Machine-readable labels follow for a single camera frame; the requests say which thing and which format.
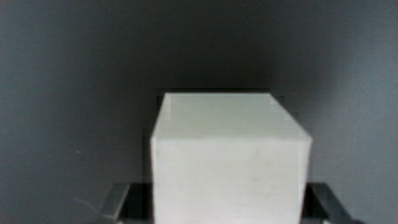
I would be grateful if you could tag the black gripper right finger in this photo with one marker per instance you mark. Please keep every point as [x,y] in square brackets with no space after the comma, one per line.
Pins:
[330,204]

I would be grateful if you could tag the white desk tabletop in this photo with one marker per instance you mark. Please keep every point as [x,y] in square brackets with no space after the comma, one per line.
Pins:
[229,160]

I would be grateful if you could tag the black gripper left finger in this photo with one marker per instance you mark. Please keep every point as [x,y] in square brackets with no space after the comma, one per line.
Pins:
[112,205]

